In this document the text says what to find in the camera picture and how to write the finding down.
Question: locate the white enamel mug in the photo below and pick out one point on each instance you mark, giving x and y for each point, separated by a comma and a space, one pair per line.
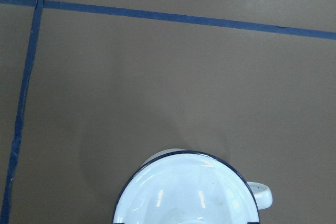
261, 192

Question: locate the white enamel mug lid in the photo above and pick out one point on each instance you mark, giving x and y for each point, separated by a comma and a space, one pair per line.
185, 188

